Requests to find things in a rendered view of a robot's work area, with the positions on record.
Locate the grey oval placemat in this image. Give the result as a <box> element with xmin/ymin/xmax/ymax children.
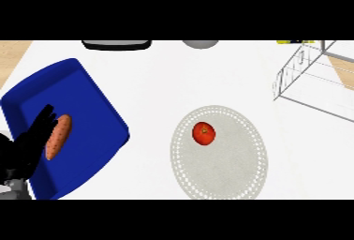
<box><xmin>168</xmin><ymin>105</ymin><xmax>270</xmax><ymax>201</ymax></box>

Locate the blue tray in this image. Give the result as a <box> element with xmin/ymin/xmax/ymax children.
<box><xmin>0</xmin><ymin>57</ymin><xmax>131</xmax><ymax>201</ymax></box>

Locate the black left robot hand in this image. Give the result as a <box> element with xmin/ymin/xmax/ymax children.
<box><xmin>0</xmin><ymin>104</ymin><xmax>59</xmax><ymax>183</ymax></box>

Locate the yellow and dark object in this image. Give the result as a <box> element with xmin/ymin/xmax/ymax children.
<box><xmin>276</xmin><ymin>39</ymin><xmax>317</xmax><ymax>45</ymax></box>

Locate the orange sweet potato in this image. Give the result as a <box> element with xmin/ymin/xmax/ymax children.
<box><xmin>44</xmin><ymin>113</ymin><xmax>74</xmax><ymax>161</ymax></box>

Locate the red round fruit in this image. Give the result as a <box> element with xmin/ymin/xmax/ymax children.
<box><xmin>190</xmin><ymin>121</ymin><xmax>217</xmax><ymax>146</ymax></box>

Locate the grey round object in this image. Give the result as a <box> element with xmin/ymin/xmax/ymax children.
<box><xmin>181</xmin><ymin>39</ymin><xmax>220</xmax><ymax>50</ymax></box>

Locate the wire tiered shelf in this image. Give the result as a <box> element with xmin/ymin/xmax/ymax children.
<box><xmin>273</xmin><ymin>39</ymin><xmax>354</xmax><ymax>124</ymax></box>

